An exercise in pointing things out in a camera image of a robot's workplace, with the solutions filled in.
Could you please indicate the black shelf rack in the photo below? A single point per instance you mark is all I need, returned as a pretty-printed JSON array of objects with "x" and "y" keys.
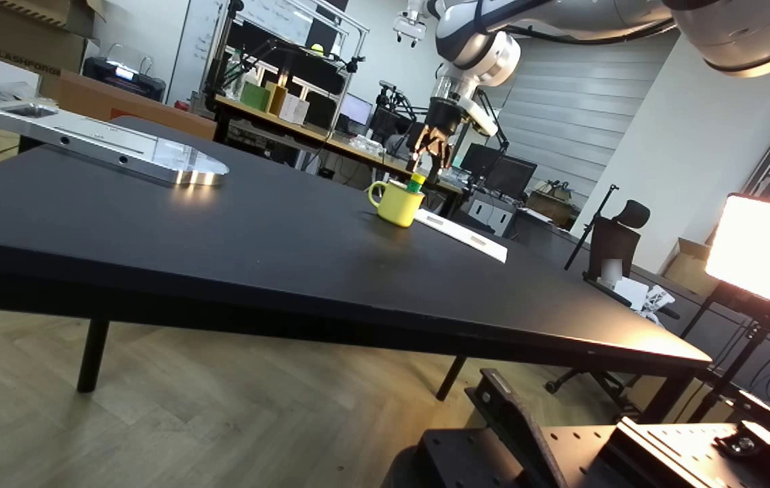
[{"x": 294, "y": 43}]

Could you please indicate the black office chair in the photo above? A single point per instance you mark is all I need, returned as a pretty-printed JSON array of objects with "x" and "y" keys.
[{"x": 617, "y": 245}]

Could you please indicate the yellow mug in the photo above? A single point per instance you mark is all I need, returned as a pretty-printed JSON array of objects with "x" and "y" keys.
[{"x": 397, "y": 208}]

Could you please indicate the bright light panel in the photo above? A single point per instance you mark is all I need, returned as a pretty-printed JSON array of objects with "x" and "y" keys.
[{"x": 764, "y": 254}]

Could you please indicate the brown wooden cabinet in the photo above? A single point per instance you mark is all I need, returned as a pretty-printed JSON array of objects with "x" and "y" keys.
[{"x": 131, "y": 108}]

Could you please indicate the black printer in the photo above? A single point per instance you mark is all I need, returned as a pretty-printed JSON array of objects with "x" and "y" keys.
[{"x": 124, "y": 78}]

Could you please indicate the black camera mount hardware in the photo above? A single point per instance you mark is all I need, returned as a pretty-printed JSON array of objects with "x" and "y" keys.
[{"x": 618, "y": 448}]

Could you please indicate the wooden workbench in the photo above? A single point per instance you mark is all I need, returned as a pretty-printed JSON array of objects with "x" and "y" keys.
[{"x": 331, "y": 139}]

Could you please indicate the green box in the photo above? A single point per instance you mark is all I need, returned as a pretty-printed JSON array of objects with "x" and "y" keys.
[{"x": 256, "y": 95}]

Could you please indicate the black computer monitor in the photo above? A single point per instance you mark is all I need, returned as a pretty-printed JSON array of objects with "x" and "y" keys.
[{"x": 497, "y": 171}]

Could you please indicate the white ceiling mounted device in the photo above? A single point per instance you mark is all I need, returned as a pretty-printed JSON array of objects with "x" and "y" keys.
[{"x": 409, "y": 24}]

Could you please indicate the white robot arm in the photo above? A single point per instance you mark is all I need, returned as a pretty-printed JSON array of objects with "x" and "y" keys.
[{"x": 482, "y": 45}]

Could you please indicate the black light stand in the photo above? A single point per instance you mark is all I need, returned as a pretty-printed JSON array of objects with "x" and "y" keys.
[{"x": 726, "y": 348}]

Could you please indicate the small computer monitor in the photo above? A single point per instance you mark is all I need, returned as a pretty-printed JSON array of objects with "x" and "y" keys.
[{"x": 355, "y": 110}]

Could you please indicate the black table leg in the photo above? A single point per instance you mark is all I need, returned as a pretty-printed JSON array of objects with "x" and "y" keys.
[
  {"x": 450, "y": 377},
  {"x": 92, "y": 354}
]

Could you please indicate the cardboard box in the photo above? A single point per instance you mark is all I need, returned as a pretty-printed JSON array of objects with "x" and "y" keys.
[{"x": 27, "y": 28}]

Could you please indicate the white object on chair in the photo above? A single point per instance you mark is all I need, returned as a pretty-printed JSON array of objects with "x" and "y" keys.
[{"x": 633, "y": 288}]

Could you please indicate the green yellow marker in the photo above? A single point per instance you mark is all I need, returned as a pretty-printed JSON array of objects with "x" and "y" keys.
[{"x": 416, "y": 185}]

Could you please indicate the white equipment box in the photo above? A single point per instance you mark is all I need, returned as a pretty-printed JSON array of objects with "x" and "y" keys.
[{"x": 490, "y": 216}]

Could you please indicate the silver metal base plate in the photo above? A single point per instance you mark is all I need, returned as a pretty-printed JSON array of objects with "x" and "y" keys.
[{"x": 103, "y": 142}]

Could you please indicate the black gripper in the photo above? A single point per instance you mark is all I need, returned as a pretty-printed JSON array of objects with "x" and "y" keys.
[{"x": 442, "y": 112}]

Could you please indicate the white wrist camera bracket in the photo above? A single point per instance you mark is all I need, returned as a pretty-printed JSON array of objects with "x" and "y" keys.
[{"x": 485, "y": 112}]

